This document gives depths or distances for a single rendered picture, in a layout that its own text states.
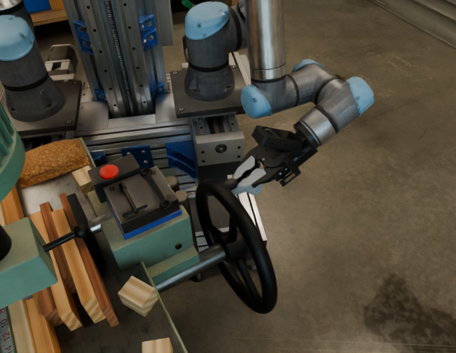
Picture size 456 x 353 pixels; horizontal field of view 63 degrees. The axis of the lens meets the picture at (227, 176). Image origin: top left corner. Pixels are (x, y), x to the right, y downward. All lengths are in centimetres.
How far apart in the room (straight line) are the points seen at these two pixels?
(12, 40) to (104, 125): 34
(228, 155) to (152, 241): 51
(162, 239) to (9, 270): 23
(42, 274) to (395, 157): 201
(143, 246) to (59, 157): 30
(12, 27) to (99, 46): 20
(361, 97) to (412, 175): 143
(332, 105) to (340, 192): 122
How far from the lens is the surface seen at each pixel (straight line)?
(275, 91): 80
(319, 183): 201
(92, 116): 126
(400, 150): 235
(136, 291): 59
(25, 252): 51
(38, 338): 61
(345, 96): 82
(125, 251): 62
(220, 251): 74
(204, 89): 108
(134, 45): 112
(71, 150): 84
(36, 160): 84
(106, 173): 63
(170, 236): 64
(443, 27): 364
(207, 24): 100
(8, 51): 107
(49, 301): 62
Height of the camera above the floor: 146
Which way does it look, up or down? 47 degrees down
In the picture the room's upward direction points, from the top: straight up
